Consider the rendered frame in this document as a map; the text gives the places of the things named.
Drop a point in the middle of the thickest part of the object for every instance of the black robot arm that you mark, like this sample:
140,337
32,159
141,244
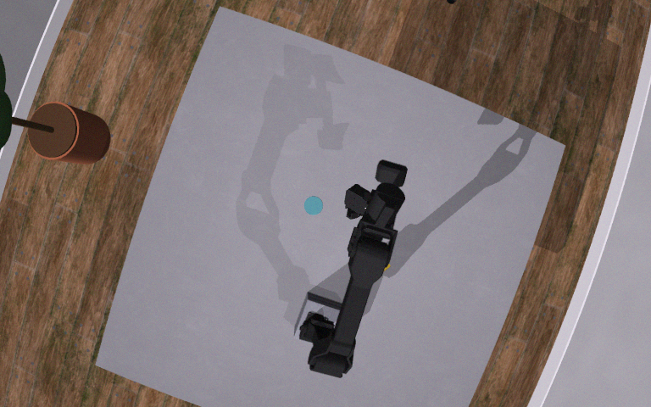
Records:
369,258

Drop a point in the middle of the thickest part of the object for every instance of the cyan circle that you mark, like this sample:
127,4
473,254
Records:
313,205

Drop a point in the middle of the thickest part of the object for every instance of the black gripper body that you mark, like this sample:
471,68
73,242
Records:
391,173

